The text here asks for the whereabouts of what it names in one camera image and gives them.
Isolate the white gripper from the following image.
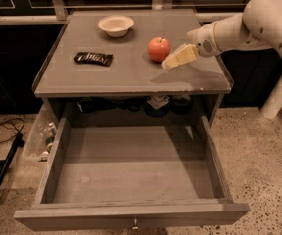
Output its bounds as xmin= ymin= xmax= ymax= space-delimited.
xmin=162 ymin=23 xmax=221 ymax=70

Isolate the red apple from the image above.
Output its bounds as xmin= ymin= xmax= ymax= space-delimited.
xmin=148 ymin=37 xmax=170 ymax=63

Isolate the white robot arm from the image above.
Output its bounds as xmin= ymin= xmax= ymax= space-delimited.
xmin=163 ymin=0 xmax=282 ymax=235

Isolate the grey cabinet with top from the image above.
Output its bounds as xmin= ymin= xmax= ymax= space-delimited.
xmin=33 ymin=9 xmax=233 ymax=120

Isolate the open grey top drawer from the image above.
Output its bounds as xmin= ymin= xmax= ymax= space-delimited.
xmin=14 ymin=117 xmax=250 ymax=231

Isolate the metal drawer knob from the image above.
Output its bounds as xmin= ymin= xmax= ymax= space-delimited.
xmin=131 ymin=217 xmax=140 ymax=230

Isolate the white paper bowl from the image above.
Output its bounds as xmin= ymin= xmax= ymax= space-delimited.
xmin=98 ymin=15 xmax=134 ymax=38

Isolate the black snack bar wrapper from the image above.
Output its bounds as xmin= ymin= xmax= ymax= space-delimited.
xmin=74 ymin=52 xmax=113 ymax=67

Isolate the clear plastic bin with items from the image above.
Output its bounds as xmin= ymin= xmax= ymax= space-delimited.
xmin=23 ymin=106 xmax=58 ymax=162

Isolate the black floor stand bar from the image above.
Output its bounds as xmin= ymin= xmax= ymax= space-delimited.
xmin=0 ymin=133 xmax=24 ymax=186

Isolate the white diagonal post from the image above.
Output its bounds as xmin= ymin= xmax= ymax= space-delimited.
xmin=260 ymin=75 xmax=282 ymax=119

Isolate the metal window railing frame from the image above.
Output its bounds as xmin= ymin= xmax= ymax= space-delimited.
xmin=0 ymin=0 xmax=282 ymax=26

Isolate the black cable on floor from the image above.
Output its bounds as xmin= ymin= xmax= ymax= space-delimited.
xmin=0 ymin=115 xmax=25 ymax=145

